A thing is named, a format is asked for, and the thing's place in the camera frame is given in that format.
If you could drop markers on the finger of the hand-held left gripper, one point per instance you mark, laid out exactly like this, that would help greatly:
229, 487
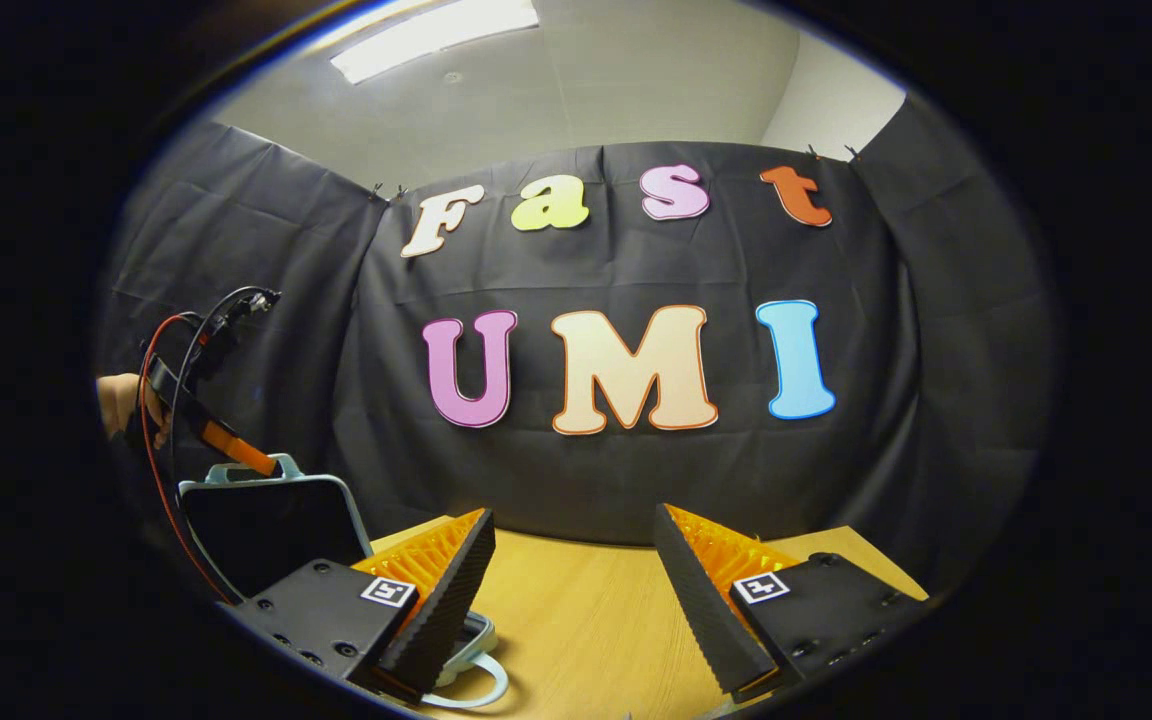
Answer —
236, 447

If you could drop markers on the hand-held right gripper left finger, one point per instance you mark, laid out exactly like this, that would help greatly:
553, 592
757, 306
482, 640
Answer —
446, 600

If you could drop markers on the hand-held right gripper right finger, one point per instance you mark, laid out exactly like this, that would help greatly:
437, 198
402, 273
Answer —
706, 610

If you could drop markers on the light blue suitcase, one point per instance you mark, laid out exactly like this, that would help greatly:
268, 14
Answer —
266, 520

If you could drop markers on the black backdrop cloth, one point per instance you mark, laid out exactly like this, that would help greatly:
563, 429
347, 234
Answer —
586, 480

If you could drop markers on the ceiling light panel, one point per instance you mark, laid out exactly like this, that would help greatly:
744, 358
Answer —
436, 35

